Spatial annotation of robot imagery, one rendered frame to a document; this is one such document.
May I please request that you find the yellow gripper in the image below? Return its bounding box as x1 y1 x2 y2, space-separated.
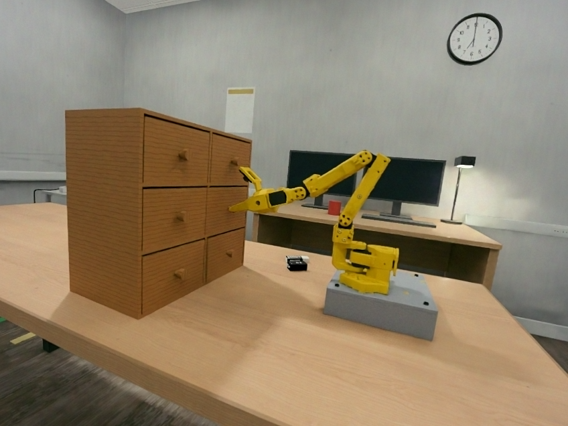
228 167 279 214

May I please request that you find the brown wooden chest of drawers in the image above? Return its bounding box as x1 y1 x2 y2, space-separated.
65 108 253 320

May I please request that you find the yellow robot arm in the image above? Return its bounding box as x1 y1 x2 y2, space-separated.
267 150 397 295

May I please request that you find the white eraser with black sleeve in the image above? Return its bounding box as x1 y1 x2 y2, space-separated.
285 256 309 263

